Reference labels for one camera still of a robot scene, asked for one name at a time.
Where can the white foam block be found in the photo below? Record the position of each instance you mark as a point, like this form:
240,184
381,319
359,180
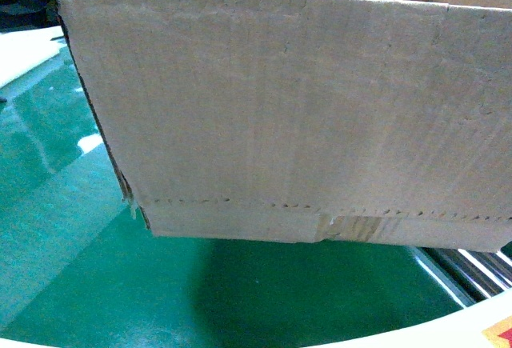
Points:
22,51

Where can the brown cardboard box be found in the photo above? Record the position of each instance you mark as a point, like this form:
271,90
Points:
380,121

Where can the green curved conveyor belt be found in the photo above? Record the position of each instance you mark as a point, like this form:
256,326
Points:
79,269

